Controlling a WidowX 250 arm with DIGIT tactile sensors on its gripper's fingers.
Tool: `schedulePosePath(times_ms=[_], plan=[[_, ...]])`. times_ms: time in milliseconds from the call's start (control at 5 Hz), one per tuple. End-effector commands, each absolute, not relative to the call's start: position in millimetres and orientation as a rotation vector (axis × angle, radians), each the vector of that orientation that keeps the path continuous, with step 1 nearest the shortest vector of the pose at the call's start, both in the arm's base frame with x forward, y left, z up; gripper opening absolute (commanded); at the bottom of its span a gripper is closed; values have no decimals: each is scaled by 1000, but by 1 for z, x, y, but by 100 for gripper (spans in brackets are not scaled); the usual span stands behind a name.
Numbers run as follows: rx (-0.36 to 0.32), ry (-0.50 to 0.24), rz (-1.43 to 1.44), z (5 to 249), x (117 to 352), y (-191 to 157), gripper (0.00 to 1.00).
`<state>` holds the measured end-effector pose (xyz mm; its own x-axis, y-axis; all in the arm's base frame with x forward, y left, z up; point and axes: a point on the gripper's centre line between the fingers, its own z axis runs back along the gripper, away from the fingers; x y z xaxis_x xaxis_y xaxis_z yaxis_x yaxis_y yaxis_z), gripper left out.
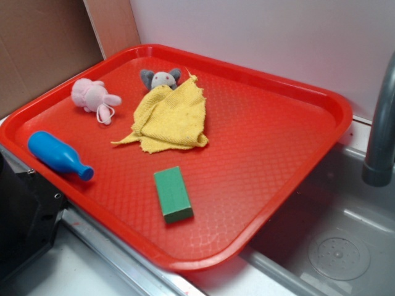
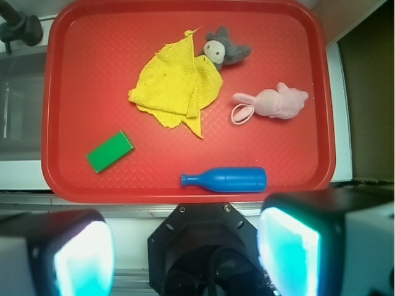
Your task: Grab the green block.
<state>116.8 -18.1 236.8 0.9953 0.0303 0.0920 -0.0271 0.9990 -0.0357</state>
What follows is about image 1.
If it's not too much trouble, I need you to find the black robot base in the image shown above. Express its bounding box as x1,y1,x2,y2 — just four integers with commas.
1,154,67,284

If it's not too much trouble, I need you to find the green rectangular block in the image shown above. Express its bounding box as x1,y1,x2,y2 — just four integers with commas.
154,166,194,224

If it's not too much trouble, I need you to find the red plastic tray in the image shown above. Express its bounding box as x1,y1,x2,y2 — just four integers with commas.
1,44,352,272

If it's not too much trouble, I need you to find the yellow cloth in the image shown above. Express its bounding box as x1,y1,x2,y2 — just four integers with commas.
112,74,209,154

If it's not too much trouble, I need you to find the grey plush elephant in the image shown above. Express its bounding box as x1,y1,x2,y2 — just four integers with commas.
140,68,181,91

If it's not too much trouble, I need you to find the pink plush bunny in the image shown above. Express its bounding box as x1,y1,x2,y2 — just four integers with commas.
71,78,122,125

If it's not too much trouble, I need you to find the blue plastic bottle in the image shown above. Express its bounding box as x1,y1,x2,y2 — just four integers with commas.
28,131,94,181

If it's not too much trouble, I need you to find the grey plastic sink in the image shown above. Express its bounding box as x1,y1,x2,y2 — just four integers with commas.
188,146,394,295

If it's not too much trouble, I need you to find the grey faucet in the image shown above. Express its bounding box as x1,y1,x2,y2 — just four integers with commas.
362,56,394,187

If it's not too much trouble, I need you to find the brown cardboard panel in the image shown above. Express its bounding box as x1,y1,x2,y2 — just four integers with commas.
1,1,140,118

